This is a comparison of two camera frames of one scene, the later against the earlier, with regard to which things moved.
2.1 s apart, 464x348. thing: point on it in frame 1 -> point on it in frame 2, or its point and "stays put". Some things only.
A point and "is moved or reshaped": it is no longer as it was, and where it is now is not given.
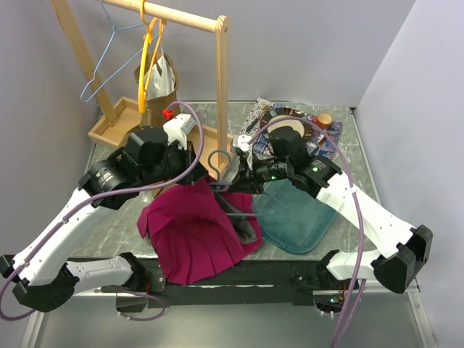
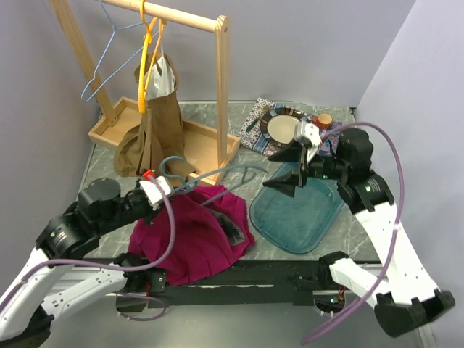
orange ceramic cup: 323,119 stays put
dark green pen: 251,125 stays put
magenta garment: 193,233 is moved or reshaped
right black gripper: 246,181 -> 286,183
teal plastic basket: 291,220 stays put
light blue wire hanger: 104,54 stays put
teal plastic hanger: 219,185 is moved or reshaped
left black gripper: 188,156 -> 153,212
